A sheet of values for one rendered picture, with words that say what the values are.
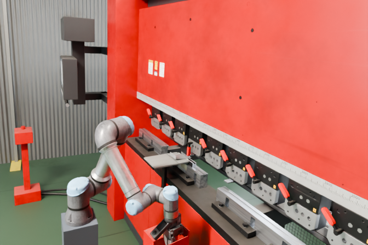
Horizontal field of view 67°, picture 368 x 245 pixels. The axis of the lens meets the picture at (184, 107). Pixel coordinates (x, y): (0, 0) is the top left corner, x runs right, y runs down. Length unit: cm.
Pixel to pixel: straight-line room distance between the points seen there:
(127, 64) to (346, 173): 198
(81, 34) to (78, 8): 175
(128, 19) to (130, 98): 71
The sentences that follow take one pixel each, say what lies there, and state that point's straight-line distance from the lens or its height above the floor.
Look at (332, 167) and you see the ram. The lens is 118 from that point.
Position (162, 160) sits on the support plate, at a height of 100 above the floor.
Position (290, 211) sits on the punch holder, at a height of 112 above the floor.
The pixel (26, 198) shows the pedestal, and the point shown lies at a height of 6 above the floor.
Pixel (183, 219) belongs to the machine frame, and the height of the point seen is 70.
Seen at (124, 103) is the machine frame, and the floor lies 122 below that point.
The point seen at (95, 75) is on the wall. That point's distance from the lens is 442.
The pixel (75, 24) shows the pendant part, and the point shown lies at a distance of 264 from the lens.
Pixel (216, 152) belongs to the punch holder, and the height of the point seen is 119.
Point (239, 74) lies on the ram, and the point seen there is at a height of 165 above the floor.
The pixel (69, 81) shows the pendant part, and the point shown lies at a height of 141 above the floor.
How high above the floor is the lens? 179
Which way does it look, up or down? 13 degrees down
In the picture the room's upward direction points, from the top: 4 degrees clockwise
